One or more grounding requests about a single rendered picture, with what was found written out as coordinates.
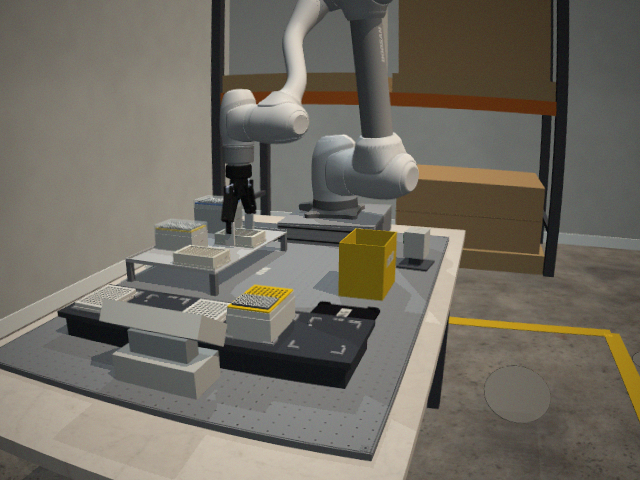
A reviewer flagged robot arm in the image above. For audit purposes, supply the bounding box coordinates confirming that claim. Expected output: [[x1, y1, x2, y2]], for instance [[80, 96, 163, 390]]
[[220, 0, 419, 220]]

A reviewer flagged yellow open-top box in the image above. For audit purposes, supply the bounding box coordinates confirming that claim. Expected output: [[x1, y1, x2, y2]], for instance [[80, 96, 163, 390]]
[[338, 229, 397, 301]]

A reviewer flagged white trough reservoir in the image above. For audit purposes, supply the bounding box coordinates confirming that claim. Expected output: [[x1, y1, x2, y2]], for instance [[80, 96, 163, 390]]
[[173, 245, 231, 270]]

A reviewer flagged yellow tip rack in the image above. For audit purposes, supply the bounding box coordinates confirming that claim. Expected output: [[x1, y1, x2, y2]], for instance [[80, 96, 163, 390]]
[[226, 285, 295, 343]]

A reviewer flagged black flat rectangular pad with rg label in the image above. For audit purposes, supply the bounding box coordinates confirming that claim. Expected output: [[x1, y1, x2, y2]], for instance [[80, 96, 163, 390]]
[[311, 301, 380, 320]]

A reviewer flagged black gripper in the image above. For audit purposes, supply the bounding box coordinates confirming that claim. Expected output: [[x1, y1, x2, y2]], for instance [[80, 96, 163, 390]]
[[221, 164, 256, 246]]

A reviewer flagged grey flat table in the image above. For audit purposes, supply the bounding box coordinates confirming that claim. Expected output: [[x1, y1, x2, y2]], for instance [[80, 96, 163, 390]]
[[125, 227, 287, 296]]

